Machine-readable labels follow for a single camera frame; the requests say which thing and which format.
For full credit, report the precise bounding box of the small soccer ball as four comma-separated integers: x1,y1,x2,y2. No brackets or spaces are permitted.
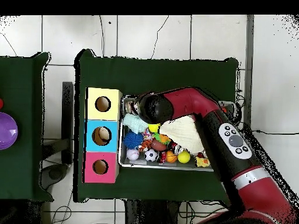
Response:
144,148,159,162

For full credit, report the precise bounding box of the black upright panel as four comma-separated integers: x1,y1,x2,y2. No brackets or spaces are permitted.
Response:
62,81,75,164

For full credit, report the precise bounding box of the small orange basketball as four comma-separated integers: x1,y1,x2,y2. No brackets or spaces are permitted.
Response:
165,150,178,163

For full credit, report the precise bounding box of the dark grey floor base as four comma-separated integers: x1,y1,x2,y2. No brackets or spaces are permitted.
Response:
40,163,68,190

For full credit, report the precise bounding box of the light blue waffle cloth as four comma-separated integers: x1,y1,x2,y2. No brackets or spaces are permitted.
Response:
123,113,149,134

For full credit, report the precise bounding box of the dark green table cloth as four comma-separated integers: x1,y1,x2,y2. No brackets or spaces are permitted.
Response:
0,52,54,202
74,49,239,202

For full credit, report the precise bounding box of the blue spiky rubber ball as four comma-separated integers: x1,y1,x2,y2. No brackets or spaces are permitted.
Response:
123,131,144,150

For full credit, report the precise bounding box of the small white baseball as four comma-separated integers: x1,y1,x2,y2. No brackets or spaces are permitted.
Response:
126,148,140,161

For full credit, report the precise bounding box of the small brown football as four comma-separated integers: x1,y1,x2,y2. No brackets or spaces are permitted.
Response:
150,139,168,152

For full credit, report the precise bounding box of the shallow wire mesh bin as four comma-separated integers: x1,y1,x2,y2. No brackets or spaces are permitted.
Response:
118,94,237,172

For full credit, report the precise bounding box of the striped tiger plush toy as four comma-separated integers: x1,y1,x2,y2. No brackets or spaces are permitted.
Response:
138,139,154,153

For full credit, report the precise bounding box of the purple plastic bowl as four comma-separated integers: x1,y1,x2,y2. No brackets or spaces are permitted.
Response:
0,111,19,151

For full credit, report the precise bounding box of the wooden box with three holes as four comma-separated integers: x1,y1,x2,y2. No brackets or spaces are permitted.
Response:
82,87,123,184

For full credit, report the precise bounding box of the black cable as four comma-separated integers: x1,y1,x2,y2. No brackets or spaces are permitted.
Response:
252,129,299,136

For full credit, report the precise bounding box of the plain yellow ball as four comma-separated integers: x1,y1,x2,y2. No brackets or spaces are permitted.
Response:
178,150,192,164

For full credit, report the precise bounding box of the yellow smiley face ball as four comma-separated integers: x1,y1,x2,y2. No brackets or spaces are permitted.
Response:
148,122,161,134

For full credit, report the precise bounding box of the cream waffle cloth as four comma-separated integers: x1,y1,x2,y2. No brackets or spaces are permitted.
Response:
158,114,205,155

